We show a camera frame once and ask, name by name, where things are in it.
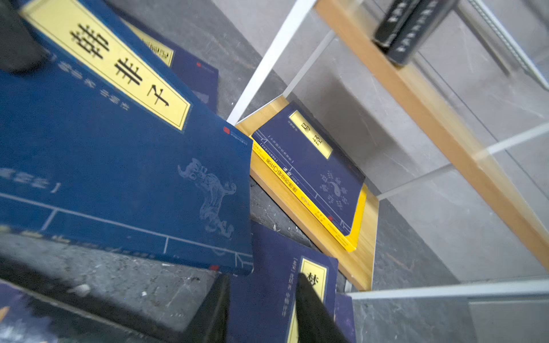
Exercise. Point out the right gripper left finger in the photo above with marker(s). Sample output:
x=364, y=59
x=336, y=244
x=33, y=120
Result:
x=20, y=52

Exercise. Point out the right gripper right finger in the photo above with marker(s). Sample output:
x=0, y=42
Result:
x=313, y=320

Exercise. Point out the blue book Han Feizi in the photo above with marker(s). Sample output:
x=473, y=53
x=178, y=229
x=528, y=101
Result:
x=104, y=146

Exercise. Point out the navy book Yi Jing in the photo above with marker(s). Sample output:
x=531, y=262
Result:
x=300, y=145

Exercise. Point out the black wolf book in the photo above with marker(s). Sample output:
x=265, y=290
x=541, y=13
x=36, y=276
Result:
x=424, y=19

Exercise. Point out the navy book Mengxi label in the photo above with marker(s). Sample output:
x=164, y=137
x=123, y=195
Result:
x=262, y=305

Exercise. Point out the yellow book on shelf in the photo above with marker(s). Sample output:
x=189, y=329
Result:
x=349, y=242

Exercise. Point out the navy book yellow label far-left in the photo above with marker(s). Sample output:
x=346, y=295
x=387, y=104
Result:
x=200, y=77

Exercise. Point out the white wooden two-tier shelf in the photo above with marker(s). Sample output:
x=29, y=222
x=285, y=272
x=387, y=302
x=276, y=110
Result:
x=495, y=99

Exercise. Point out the black book on shelf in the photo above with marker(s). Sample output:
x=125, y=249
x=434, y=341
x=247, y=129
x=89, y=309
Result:
x=393, y=22

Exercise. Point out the white wire mesh basket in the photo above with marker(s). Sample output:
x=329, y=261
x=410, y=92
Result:
x=511, y=45

